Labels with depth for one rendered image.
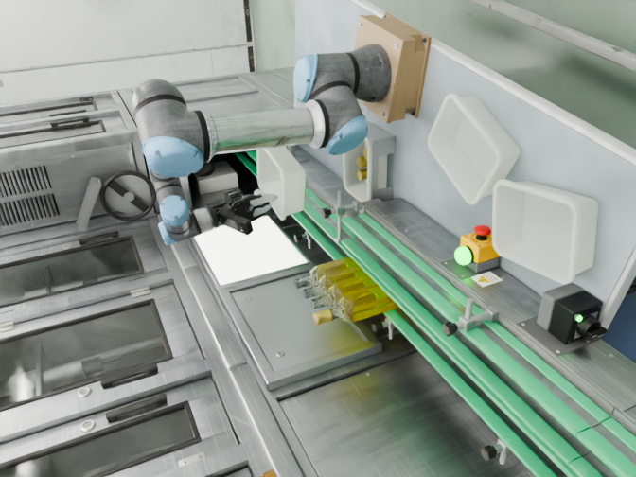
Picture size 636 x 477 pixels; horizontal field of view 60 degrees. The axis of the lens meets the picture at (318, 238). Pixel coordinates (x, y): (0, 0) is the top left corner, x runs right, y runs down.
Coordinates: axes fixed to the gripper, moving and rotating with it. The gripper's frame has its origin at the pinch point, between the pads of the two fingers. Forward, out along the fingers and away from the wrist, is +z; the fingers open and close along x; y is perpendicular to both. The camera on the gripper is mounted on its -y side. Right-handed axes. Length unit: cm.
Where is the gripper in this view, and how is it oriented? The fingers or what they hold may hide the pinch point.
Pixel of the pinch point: (273, 200)
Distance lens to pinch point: 170.1
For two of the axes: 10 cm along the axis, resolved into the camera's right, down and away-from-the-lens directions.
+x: 1.1, 7.6, 6.4
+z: 9.1, -3.4, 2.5
